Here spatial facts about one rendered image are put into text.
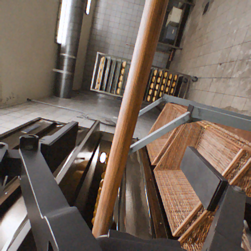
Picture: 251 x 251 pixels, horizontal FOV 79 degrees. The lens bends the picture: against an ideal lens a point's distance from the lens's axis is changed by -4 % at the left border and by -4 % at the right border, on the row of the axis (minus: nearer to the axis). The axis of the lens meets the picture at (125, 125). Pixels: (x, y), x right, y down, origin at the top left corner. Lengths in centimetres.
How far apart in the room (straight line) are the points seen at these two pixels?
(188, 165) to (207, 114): 47
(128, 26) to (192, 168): 529
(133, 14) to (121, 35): 67
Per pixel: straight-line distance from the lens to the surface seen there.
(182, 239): 82
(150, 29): 24
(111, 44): 530
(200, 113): 64
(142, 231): 85
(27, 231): 62
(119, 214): 36
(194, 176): 18
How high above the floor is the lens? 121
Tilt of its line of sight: 3 degrees down
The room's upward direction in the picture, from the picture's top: 77 degrees counter-clockwise
